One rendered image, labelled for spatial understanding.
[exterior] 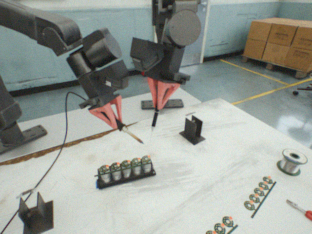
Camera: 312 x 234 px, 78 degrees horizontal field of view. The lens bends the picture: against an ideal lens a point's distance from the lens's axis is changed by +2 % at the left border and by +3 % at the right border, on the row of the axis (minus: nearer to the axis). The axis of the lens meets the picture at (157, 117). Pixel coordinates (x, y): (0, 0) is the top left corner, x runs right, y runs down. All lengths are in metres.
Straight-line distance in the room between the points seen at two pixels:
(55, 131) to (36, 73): 2.31
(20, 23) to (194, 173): 0.56
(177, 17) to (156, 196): 0.42
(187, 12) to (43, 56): 2.76
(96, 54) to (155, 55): 0.14
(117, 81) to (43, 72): 2.69
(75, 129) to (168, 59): 0.51
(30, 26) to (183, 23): 0.32
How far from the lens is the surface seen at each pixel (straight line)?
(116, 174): 0.54
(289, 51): 3.94
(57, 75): 3.11
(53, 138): 0.79
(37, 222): 0.57
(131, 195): 0.54
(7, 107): 0.74
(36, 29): 0.51
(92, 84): 0.47
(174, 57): 0.42
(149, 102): 0.90
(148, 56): 0.38
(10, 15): 0.55
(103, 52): 0.45
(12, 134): 0.79
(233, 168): 0.64
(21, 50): 3.03
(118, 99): 0.51
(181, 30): 0.37
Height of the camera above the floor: 1.20
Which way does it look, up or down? 34 degrees down
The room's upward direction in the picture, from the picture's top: straight up
